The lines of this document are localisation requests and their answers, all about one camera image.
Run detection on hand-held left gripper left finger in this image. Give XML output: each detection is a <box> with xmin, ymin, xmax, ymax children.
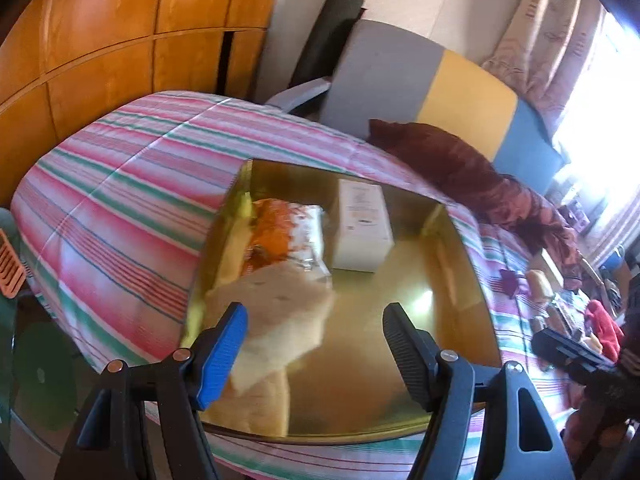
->
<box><xmin>54</xmin><ymin>301</ymin><xmax>249</xmax><ymax>480</ymax></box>

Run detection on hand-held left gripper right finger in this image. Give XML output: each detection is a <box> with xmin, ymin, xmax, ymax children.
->
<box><xmin>381</xmin><ymin>302</ymin><xmax>576</xmax><ymax>480</ymax></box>

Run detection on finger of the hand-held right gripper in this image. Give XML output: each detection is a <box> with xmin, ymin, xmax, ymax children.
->
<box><xmin>531</xmin><ymin>327</ymin><xmax>619</xmax><ymax>387</ymax></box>

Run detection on beige foam block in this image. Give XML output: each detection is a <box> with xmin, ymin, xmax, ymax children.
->
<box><xmin>528</xmin><ymin>270</ymin><xmax>556</xmax><ymax>306</ymax></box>

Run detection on gold tray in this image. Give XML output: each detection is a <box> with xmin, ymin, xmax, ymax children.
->
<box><xmin>182</xmin><ymin>158</ymin><xmax>502</xmax><ymax>445</ymax></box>

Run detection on red cloth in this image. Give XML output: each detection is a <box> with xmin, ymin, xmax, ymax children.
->
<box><xmin>585</xmin><ymin>300</ymin><xmax>626</xmax><ymax>361</ymax></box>

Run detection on white box with print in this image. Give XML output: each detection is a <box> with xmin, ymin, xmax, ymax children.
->
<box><xmin>331</xmin><ymin>178</ymin><xmax>396</xmax><ymax>273</ymax></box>

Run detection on orange snack packet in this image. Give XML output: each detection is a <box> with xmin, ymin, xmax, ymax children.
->
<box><xmin>240</xmin><ymin>198</ymin><xmax>333</xmax><ymax>281</ymax></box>

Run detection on purple boxes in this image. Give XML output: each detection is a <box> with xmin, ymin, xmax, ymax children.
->
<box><xmin>562</xmin><ymin>200</ymin><xmax>591</xmax><ymax>233</ymax></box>

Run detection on green glass table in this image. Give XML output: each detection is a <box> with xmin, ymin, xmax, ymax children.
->
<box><xmin>0</xmin><ymin>210</ymin><xmax>96</xmax><ymax>433</ymax></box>

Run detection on maroon blanket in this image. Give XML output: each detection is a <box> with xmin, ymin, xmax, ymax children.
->
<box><xmin>368</xmin><ymin>119</ymin><xmax>583</xmax><ymax>281</ymax></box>

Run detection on striped blanket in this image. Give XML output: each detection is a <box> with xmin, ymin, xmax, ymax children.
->
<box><xmin>10</xmin><ymin>91</ymin><xmax>581</xmax><ymax>480</ymax></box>

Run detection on orange slatted basket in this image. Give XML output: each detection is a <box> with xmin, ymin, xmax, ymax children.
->
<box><xmin>0</xmin><ymin>228</ymin><xmax>25</xmax><ymax>299</ymax></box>

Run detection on grey curved armrest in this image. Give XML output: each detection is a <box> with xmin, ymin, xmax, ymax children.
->
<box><xmin>265</xmin><ymin>77</ymin><xmax>332</xmax><ymax>112</ymax></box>

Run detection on grey yellow blue headboard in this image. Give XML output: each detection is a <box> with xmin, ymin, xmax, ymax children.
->
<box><xmin>265</xmin><ymin>19</ymin><xmax>568</xmax><ymax>196</ymax></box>

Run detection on pink floral curtain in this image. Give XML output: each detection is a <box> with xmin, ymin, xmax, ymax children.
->
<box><xmin>482</xmin><ymin>0</ymin><xmax>621</xmax><ymax>141</ymax></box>

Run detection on black chair back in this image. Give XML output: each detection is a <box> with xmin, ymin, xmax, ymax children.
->
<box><xmin>290</xmin><ymin>0</ymin><xmax>368</xmax><ymax>93</ymax></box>

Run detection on wooden wardrobe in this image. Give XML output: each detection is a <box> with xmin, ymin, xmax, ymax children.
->
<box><xmin>0</xmin><ymin>0</ymin><xmax>288</xmax><ymax>206</ymax></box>

